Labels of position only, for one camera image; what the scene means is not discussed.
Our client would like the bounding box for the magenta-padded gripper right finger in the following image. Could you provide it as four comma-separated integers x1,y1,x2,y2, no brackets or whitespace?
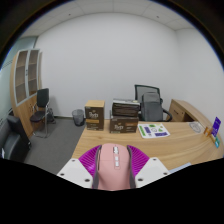
126,144,171,189

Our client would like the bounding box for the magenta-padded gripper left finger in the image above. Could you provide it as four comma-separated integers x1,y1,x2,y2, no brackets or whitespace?
57,144,102,188

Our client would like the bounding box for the pink computer mouse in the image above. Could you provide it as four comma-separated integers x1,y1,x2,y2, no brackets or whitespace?
96,143,137,192

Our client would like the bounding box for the white green-purple sticker sheet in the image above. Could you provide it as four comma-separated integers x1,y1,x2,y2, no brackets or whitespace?
137,123,171,139

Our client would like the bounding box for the flat brown cardboard box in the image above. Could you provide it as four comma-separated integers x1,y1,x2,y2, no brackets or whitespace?
109,111,140,134

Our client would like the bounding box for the black mesh trash bin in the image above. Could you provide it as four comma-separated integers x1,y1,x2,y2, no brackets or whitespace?
71,108,86,127

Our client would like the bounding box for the upright brown cardboard box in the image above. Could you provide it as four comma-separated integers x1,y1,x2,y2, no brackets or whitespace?
84,99,106,131

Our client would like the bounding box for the grey backpack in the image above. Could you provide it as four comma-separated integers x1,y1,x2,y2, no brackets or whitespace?
141,92,164,122

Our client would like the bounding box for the open black box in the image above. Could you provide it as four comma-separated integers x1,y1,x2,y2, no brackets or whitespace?
111,98,141,118

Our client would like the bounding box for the wooden side desk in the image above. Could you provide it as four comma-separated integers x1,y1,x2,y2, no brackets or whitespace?
168,98,212,129

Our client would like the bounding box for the round white paper disc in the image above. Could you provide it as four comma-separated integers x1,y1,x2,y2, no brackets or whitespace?
188,121,204,134

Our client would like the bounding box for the black mesh office chair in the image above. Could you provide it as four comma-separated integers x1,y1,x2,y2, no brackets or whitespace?
134,84,173,122

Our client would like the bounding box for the small orange box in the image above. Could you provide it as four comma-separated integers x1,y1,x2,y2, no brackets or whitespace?
203,125,214,138

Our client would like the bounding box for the black leather sofa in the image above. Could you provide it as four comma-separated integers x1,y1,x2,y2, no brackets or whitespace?
0,114,32,163

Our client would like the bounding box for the black visitor chair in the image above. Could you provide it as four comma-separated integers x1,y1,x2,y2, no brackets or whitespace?
29,87,54,139

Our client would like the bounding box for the small teal card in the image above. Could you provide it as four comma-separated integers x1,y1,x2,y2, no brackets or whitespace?
213,136,222,149

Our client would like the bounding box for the wooden shelf cabinet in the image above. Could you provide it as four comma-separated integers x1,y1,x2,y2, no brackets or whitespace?
9,48,43,138

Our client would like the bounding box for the purple sign card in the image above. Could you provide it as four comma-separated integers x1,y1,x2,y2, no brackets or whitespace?
210,116,222,138

